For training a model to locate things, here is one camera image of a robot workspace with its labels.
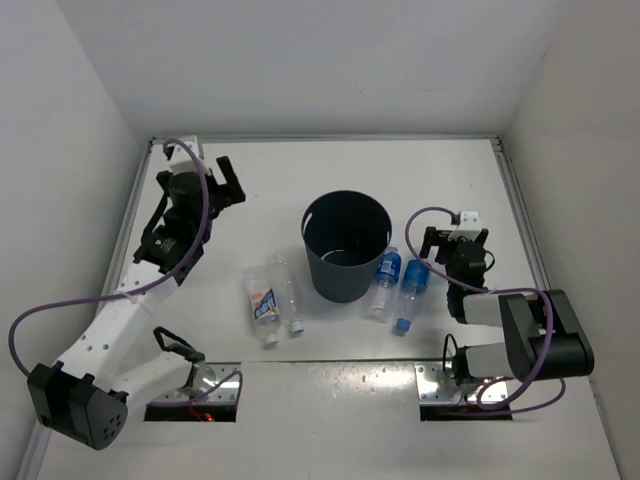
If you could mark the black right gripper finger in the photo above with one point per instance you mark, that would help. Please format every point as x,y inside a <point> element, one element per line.
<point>480,237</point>
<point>433,238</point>

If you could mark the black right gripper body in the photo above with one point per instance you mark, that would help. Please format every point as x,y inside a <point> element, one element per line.
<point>445,254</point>

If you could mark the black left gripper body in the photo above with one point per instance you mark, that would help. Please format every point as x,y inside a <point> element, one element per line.
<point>212,187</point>

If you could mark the clear unlabelled plastic bottle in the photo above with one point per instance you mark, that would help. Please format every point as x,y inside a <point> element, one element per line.
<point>287,293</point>

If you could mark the clear bottle orange blue label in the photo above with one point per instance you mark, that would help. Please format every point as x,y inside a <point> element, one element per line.
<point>265,312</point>

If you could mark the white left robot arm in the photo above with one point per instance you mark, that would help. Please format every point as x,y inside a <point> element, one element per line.
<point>83,395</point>

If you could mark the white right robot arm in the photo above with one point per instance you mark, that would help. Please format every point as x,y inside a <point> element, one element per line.
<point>529,328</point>

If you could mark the dark grey garbage bin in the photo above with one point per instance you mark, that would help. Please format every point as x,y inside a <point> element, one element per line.
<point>345,234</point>

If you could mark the blue capped plastic bottle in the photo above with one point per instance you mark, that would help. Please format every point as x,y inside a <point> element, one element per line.
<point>410,297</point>

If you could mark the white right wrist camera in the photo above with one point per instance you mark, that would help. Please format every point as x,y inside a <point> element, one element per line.
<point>468,226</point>

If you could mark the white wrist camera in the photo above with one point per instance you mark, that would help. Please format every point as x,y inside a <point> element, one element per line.
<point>468,226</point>
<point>179,161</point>

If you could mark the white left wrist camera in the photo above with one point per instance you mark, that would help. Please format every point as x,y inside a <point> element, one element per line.
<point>179,161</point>

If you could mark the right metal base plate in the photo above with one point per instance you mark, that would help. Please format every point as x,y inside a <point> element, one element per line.
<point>437,388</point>

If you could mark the metal base plate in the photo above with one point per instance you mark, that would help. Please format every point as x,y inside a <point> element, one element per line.
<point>215,384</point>
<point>437,388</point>

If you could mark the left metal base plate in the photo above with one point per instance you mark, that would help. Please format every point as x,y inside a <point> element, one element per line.
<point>215,384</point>

